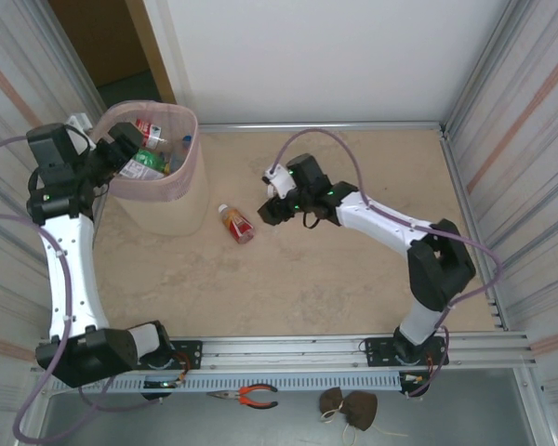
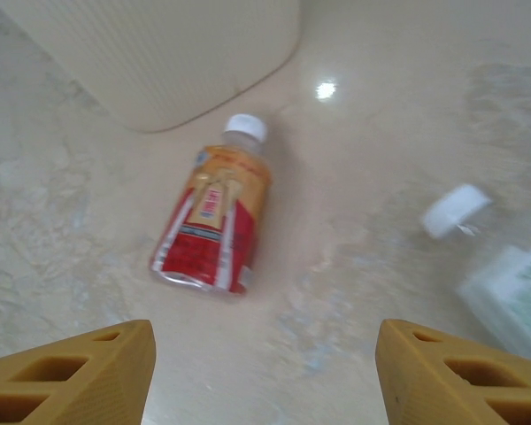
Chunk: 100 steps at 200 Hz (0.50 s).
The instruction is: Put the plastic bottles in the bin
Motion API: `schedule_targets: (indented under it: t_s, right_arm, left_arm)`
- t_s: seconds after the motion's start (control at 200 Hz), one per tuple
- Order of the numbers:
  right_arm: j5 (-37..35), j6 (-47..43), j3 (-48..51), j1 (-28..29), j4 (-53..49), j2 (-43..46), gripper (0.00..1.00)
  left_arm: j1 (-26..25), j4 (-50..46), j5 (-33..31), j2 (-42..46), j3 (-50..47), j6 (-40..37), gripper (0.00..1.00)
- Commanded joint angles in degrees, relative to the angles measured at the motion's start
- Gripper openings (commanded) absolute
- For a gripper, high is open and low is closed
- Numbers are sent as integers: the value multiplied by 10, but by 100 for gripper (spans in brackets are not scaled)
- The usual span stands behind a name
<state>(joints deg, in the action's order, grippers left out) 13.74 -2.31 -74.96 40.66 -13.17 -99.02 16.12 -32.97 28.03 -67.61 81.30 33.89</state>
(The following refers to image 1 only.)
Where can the red-label bottle red cap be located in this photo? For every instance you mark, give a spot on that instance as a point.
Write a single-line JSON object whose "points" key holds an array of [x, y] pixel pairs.
{"points": [[145, 126]]}

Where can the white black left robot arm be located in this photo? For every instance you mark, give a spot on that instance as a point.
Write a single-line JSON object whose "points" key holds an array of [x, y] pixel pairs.
{"points": [[70, 279]]}

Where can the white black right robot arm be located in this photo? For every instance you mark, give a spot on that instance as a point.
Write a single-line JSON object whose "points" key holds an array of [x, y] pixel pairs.
{"points": [[381, 218]]}

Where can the pink waste bin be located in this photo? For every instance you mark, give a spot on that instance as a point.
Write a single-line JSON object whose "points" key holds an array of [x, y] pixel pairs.
{"points": [[172, 216]]}

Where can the aluminium table edge profile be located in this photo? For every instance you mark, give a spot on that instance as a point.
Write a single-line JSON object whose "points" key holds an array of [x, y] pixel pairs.
{"points": [[307, 126]]}

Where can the orange-red label bottle white cap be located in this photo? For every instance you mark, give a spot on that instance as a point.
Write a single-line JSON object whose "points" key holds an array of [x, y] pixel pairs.
{"points": [[237, 225]]}

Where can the aluminium table side profile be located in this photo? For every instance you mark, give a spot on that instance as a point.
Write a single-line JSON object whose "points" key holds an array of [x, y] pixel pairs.
{"points": [[470, 223]]}

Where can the brown wooden door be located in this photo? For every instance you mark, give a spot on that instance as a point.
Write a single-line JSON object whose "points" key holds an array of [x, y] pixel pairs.
{"points": [[88, 37]]}

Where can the brown cloth pouch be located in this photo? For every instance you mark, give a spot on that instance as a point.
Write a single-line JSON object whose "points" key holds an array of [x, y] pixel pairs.
{"points": [[360, 409], [332, 402]]}

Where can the beige door frame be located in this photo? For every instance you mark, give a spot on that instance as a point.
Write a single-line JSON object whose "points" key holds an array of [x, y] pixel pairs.
{"points": [[149, 46]]}

